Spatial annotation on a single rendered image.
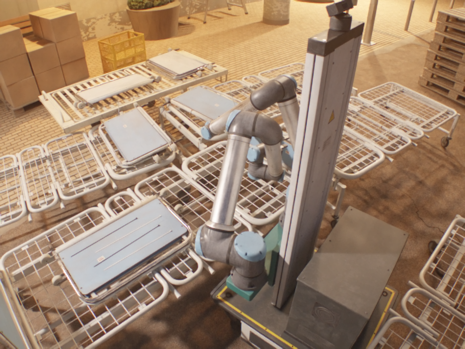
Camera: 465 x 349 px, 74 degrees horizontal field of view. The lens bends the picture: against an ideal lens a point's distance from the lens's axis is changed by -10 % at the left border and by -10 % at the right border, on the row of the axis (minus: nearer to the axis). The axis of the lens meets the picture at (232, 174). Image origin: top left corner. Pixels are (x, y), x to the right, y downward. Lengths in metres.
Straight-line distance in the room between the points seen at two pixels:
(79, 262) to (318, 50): 1.62
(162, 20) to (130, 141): 4.47
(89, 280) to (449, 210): 3.00
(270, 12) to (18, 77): 5.35
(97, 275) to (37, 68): 3.60
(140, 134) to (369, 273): 2.07
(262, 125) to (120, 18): 6.73
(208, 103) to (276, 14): 5.03
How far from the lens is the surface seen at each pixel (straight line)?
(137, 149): 2.75
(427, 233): 3.18
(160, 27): 7.09
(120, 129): 3.06
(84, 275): 1.99
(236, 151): 1.62
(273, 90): 1.77
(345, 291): 1.52
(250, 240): 1.62
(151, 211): 2.17
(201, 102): 3.33
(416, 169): 3.85
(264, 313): 2.00
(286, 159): 2.54
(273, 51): 6.43
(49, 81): 5.19
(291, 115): 1.88
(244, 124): 1.63
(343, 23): 1.16
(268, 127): 1.62
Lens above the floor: 2.08
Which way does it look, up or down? 39 degrees down
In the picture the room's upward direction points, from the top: straight up
